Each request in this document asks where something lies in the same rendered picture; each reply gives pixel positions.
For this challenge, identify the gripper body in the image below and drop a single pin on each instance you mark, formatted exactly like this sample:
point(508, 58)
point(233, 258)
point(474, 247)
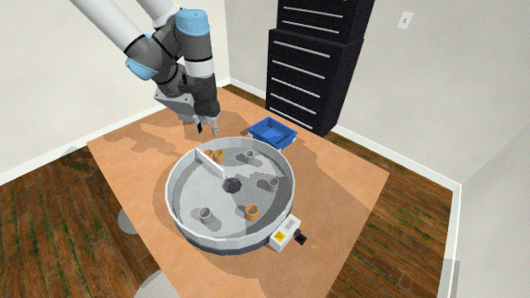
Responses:
point(200, 83)

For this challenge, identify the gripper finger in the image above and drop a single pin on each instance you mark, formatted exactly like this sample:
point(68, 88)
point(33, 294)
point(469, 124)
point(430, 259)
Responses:
point(214, 123)
point(197, 123)

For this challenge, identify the grey metal sleeve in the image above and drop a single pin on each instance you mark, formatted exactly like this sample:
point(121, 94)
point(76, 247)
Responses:
point(272, 184)
point(205, 210)
point(249, 157)

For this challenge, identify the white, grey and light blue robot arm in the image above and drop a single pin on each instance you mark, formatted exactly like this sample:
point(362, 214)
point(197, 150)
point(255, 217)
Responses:
point(147, 56)

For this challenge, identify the bronze bushing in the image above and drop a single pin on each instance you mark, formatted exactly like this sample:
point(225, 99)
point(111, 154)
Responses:
point(209, 153)
point(218, 156)
point(254, 208)

